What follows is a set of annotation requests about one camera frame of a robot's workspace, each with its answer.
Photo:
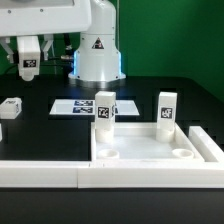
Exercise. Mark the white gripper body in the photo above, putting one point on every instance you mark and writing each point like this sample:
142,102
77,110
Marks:
34,17

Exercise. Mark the white U-shaped fence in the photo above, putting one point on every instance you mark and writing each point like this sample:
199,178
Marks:
120,174

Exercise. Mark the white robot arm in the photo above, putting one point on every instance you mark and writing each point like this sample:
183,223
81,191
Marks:
97,61

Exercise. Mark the white marker plate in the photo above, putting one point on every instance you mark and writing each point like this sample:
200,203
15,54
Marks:
87,107

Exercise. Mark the white block at left edge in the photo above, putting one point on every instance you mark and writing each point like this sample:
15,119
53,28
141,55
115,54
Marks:
1,132

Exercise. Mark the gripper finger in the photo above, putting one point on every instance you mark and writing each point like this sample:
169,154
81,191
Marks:
5,43
46,45

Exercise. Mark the white square tabletop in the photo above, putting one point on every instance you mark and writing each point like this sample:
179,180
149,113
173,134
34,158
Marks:
136,142

